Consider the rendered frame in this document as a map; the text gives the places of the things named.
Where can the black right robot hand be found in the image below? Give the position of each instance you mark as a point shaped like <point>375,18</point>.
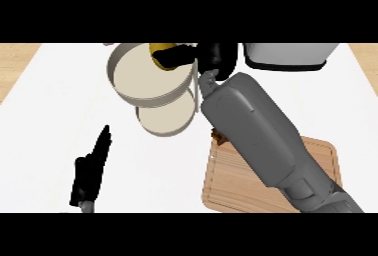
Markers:
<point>218,58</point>

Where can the yellow lemon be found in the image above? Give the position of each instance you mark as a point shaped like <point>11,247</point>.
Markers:
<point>159,48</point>

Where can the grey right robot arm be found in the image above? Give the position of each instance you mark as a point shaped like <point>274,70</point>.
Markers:
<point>255,133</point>

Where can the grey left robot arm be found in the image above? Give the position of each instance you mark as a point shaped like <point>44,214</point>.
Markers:
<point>87,207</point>

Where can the wooden cutting board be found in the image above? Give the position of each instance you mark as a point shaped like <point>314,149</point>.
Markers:
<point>230,180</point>

